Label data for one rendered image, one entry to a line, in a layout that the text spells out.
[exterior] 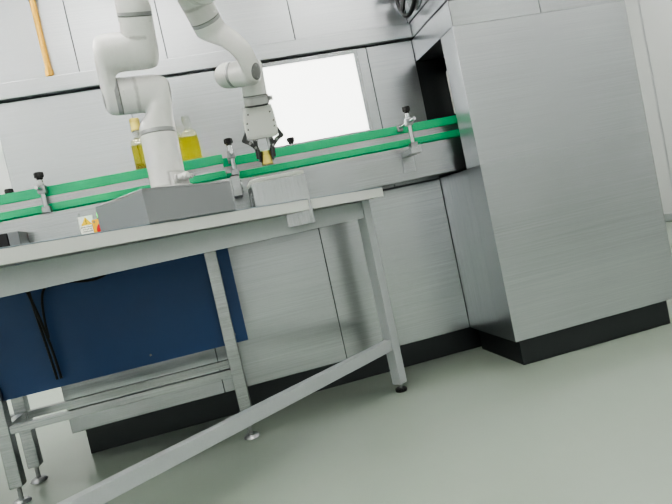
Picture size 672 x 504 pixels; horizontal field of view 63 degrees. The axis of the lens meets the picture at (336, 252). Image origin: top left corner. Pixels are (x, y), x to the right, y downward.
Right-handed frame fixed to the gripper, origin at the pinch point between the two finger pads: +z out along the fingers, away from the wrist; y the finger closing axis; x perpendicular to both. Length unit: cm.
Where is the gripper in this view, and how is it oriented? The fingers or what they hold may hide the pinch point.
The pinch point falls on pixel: (265, 153)
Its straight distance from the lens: 181.0
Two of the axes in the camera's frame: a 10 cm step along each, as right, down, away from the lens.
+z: 1.4, 9.4, 3.3
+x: 2.2, 2.9, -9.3
